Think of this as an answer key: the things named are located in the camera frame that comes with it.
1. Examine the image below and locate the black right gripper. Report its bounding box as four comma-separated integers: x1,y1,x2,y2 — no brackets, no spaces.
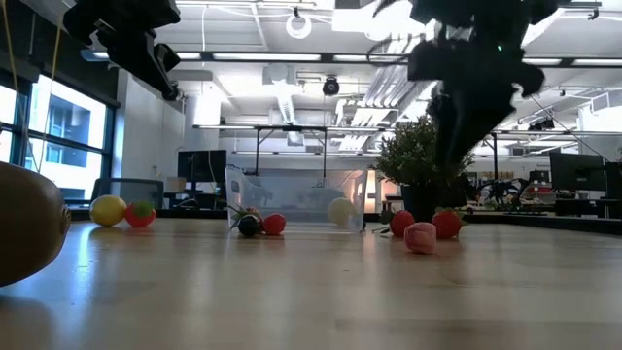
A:
406,39,546,210

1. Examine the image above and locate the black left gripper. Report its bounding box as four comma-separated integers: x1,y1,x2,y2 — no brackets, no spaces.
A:
62,0,182,88

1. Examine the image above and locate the red toy strawberry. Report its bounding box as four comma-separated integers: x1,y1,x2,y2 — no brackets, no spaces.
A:
431,207,464,240
376,209,416,239

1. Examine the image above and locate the pink toy fruit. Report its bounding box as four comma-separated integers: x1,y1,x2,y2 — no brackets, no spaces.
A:
403,222,438,256

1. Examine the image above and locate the yellow toy lemon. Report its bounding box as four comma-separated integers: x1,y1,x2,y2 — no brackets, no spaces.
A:
328,196,356,228
88,194,128,228

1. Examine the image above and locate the red-green apple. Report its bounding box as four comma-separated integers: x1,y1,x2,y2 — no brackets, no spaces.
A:
123,200,157,229

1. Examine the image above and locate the clear plastic tupperware container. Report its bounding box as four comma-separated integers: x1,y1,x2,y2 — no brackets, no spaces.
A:
225,166,369,232

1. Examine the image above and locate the red strawberry with leaves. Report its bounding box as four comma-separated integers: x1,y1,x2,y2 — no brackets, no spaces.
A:
227,204,266,229

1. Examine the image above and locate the dark toy berry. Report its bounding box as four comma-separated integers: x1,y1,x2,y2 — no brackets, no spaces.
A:
237,215,260,239

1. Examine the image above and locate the brown toy kiwi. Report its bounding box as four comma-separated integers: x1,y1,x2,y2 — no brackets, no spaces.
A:
0,161,73,288

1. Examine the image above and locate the small red toy berry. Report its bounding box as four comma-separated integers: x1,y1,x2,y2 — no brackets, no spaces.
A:
262,212,288,237

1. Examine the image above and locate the small green potted plant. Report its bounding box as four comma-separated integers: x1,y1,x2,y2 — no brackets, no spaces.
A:
371,115,475,226

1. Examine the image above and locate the large glass window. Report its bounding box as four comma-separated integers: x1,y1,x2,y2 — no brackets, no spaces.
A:
0,67,121,195

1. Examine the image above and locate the black computer monitor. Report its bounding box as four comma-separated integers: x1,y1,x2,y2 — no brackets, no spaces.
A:
549,152,606,192
605,161,622,200
177,149,228,184

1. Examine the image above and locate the black background desk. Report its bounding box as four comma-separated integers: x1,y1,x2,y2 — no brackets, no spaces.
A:
553,197,622,220

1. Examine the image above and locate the black background gantry frame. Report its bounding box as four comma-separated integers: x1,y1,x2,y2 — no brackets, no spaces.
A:
192,123,385,177
478,128,622,195

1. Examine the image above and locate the white hanging cable ring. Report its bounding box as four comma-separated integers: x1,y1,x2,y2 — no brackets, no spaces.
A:
285,13,313,40

